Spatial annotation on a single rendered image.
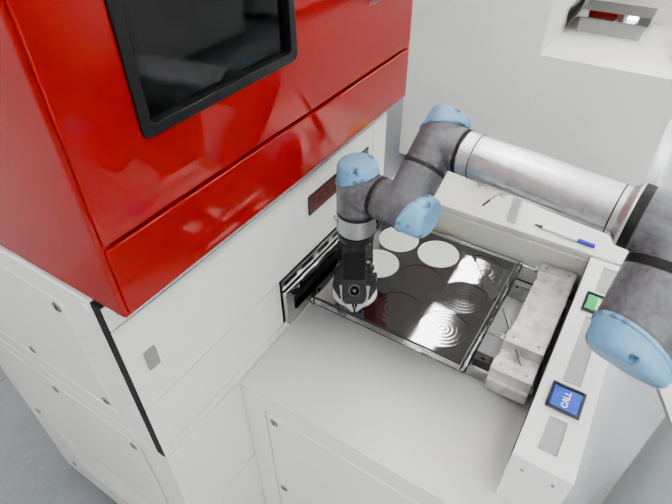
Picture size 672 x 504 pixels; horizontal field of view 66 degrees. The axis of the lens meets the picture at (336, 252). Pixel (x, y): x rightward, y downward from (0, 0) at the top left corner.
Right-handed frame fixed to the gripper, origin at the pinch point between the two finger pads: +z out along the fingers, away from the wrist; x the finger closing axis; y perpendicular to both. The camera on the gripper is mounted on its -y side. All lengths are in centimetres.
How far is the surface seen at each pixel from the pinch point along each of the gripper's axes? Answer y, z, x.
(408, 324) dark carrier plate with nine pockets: -2.4, 1.4, -11.5
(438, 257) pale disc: 19.4, 1.3, -19.9
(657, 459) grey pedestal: -7, 43, -77
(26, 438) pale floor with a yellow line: 16, 91, 118
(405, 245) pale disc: 23.6, 1.3, -12.1
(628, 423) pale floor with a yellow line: 33, 91, -101
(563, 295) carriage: 9.7, 3.3, -47.4
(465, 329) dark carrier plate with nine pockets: -3.2, 1.4, -23.3
